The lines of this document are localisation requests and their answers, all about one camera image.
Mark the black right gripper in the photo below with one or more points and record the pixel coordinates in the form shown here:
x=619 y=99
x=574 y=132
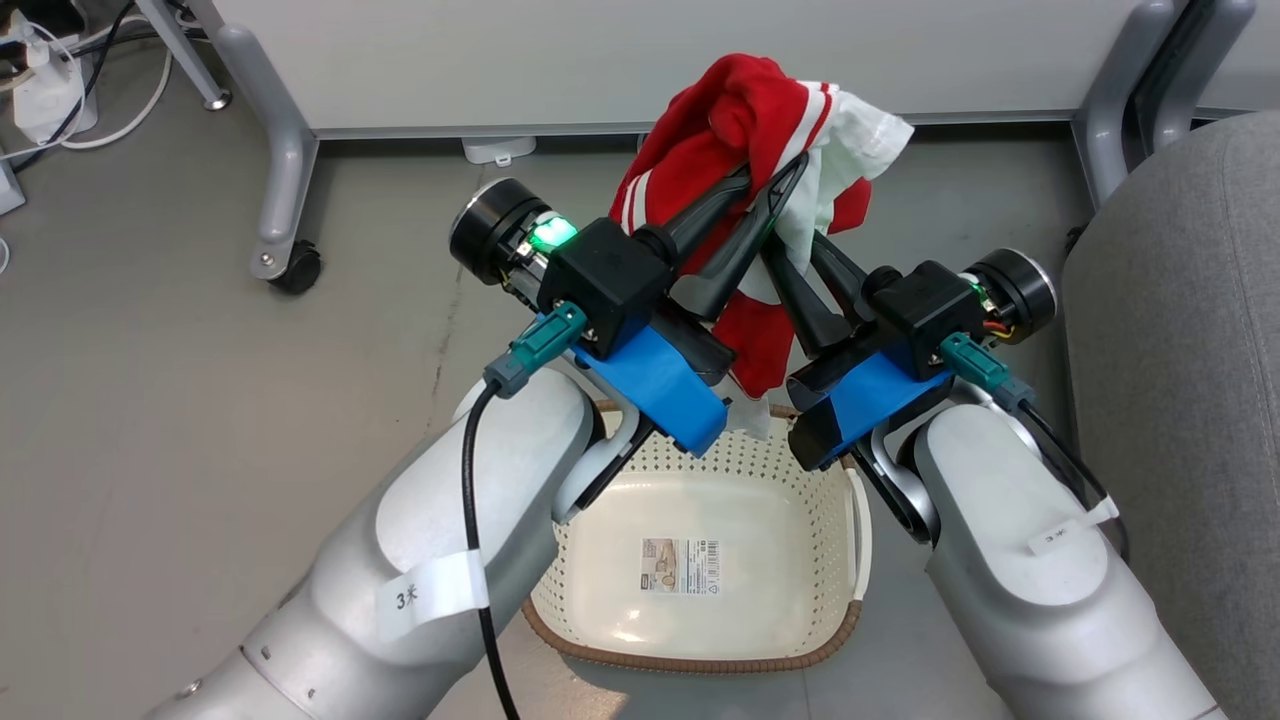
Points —
x=925 y=315

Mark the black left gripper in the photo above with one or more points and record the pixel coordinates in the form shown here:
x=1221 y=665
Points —
x=600 y=280

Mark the red and white garment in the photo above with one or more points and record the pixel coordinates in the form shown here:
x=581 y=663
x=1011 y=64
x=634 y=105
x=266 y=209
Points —
x=720 y=120

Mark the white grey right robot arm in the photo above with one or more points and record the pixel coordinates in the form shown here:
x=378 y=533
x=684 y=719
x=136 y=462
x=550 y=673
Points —
x=1020 y=600

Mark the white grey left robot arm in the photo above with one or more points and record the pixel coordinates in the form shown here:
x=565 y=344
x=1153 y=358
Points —
x=400 y=540

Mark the grey fabric sofa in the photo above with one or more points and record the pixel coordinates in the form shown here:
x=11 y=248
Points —
x=1190 y=400

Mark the wide white partition panel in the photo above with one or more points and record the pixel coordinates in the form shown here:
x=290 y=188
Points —
x=600 y=60

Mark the small white floor adapter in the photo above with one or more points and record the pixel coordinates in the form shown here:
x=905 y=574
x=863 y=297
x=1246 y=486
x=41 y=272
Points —
x=498 y=150

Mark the paper label in basket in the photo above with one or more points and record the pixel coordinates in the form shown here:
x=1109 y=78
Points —
x=680 y=566

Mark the short grey partition foot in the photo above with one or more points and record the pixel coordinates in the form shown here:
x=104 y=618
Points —
x=1200 y=70
x=1110 y=110

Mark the cream plastic laundry basket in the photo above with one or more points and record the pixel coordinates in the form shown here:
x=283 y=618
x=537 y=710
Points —
x=720 y=620

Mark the black caster wheel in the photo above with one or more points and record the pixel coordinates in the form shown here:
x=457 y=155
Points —
x=298 y=268

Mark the long grey partition foot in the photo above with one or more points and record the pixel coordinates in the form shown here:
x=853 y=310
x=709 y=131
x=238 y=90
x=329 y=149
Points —
x=285 y=160

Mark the narrow white partition panel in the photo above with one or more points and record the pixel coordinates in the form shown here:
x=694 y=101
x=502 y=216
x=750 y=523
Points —
x=1255 y=60

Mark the grey metal table leg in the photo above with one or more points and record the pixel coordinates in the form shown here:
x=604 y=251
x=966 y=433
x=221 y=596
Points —
x=190 y=55

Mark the white power charger block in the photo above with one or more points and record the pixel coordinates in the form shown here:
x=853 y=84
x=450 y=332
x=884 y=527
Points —
x=50 y=95

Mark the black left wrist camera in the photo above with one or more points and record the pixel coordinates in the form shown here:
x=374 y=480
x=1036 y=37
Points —
x=700 y=350

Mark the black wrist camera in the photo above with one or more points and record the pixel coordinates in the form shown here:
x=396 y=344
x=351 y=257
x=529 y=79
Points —
x=812 y=430
x=700 y=350

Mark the blue right camera mount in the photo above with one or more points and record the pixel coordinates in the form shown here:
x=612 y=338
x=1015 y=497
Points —
x=880 y=395

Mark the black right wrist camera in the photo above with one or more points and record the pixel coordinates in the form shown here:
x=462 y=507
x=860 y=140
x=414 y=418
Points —
x=812 y=430

